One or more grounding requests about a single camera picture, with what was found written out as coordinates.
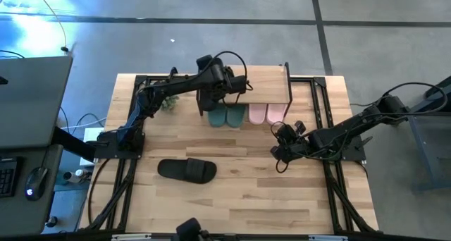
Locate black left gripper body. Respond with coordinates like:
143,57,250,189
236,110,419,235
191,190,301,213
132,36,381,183
217,66,250,98

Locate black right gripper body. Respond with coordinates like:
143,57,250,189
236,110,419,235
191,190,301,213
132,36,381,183
286,130,314,161

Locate pink rubber slide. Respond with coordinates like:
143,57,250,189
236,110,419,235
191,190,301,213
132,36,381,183
247,103,268,126
266,103,288,126

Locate green rubber slide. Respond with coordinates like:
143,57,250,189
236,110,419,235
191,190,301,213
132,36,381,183
207,103,228,128
225,104,247,130

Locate wooden shelf with black frame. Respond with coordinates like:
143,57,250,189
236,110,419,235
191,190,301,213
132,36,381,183
195,60,295,117

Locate small green potted plant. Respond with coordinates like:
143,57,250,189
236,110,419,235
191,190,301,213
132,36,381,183
160,94,180,112

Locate black rounded object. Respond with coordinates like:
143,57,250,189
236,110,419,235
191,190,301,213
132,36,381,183
175,217,213,241

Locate grey metal cart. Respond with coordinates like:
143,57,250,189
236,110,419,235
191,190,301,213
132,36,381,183
404,75,451,193

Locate white power strip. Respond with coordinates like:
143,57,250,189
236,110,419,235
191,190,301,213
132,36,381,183
79,127,106,167

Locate small white bottle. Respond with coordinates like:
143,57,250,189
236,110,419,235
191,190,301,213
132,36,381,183
63,168,89,185

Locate black computer mouse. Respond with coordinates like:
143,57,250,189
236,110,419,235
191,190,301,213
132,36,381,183
24,166,49,202

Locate black keyboard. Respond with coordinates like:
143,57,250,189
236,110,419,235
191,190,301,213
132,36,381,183
0,156,19,199

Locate dark side desk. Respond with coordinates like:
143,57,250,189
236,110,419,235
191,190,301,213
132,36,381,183
0,144,65,235

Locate black aluminium table frame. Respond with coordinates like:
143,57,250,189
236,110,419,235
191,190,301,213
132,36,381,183
79,73,380,235

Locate loose black cables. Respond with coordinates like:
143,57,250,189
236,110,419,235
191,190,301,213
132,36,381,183
58,105,109,132

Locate thin hanging cable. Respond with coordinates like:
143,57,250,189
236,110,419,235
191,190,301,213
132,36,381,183
32,0,70,54

